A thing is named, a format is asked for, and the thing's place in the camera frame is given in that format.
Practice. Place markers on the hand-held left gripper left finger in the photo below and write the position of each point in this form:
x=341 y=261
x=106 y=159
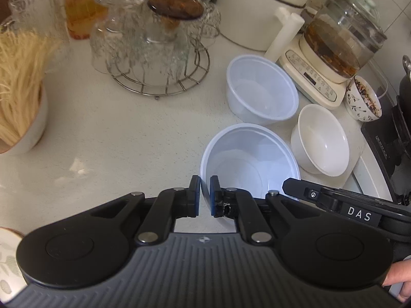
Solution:
x=194 y=199

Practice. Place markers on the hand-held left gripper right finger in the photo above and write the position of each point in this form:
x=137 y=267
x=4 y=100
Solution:
x=213 y=199

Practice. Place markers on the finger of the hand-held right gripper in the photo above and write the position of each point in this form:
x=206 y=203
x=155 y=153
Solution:
x=308 y=194

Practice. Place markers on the white ceramic bowl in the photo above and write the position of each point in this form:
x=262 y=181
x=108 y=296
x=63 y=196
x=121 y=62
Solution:
x=321 y=141

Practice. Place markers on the translucent plastic bowl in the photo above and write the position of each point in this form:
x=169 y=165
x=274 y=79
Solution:
x=250 y=154
x=260 y=93

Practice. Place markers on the leaf pattern plate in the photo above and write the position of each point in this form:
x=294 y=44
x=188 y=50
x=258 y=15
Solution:
x=9 y=263

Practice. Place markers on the person's right hand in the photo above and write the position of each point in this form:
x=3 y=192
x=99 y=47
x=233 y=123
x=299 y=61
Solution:
x=399 y=272

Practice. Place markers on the black stove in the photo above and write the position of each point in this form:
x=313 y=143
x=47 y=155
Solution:
x=382 y=141

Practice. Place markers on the floral bowl of dried tea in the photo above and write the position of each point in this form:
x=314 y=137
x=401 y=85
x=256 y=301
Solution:
x=362 y=96

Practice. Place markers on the black pot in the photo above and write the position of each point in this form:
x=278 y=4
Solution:
x=406 y=86

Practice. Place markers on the glass health kettle with base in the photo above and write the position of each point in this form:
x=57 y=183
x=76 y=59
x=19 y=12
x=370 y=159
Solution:
x=337 y=38

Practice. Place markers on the set of patterned glass cups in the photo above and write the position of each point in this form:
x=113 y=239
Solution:
x=128 y=38

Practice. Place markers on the white electric cooking pot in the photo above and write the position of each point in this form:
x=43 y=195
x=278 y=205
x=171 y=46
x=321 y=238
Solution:
x=250 y=12

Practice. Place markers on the glass jar with wooden lid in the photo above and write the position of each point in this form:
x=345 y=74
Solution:
x=175 y=6

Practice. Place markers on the bowl of dry noodles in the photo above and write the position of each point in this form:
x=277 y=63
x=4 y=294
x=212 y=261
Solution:
x=19 y=80

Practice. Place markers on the red lid plastic jar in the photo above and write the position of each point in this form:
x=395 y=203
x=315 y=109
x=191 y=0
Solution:
x=80 y=16

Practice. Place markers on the ribbed glass tumbler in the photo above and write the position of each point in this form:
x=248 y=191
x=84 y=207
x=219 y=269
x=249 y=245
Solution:
x=38 y=6

